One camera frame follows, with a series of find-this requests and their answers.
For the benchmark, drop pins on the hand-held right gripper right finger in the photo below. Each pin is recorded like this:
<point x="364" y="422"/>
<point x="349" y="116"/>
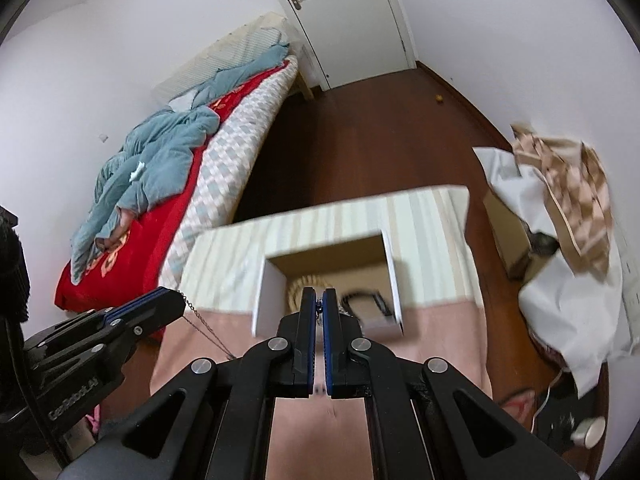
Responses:
<point x="328" y="320"/>

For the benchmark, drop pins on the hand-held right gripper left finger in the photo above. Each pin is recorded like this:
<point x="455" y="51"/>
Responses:
<point x="313" y="320"/>

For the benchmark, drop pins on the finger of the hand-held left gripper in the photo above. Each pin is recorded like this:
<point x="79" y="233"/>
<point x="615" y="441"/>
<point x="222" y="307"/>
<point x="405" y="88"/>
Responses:
<point x="150" y="321"/>
<point x="132" y="304"/>

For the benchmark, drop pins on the white cardboard jewelry box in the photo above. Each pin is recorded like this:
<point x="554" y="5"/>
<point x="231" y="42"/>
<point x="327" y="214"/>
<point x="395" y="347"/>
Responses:
<point x="272" y="285"/>

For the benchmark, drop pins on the bed with red sheet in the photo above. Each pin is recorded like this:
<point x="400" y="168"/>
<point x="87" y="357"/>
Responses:
<point x="155" y="230"/>

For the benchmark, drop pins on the pink striped table cloth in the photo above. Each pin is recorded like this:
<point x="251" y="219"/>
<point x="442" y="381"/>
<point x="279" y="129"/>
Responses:
<point x="425" y="320"/>

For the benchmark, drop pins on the blue-grey quilt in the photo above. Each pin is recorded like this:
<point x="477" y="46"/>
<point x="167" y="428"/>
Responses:
<point x="155" y="160"/>

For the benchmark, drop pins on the checked bed mattress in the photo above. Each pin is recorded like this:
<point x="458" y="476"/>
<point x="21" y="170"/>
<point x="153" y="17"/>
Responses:
<point x="225" y="160"/>

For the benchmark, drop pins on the brown cardboard box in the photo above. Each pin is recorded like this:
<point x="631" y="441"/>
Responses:
<point x="510" y="230"/>

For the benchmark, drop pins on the pink slipper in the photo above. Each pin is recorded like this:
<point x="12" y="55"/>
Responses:
<point x="517" y="405"/>

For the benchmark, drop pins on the wooden bed leg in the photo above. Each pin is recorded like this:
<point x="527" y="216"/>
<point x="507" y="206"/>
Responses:
<point x="305" y="87"/>

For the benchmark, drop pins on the white cloth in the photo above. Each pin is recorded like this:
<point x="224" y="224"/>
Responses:
<point x="565" y="310"/>

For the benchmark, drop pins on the white headboard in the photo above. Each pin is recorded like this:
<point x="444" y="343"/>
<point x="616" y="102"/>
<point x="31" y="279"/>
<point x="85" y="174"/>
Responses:
<point x="200" y="67"/>

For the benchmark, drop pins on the pink beige checked cloth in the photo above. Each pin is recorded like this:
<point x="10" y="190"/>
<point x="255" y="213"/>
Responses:
<point x="575" y="195"/>

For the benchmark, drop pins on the white round container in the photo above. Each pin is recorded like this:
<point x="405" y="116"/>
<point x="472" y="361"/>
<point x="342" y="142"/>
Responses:
<point x="589" y="427"/>

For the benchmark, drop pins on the striped pillow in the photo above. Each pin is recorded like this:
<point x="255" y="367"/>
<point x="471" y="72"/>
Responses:
<point x="260" y="42"/>

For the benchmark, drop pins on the white door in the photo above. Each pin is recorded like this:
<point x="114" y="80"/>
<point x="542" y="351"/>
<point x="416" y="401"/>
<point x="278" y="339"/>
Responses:
<point x="345" y="15"/>

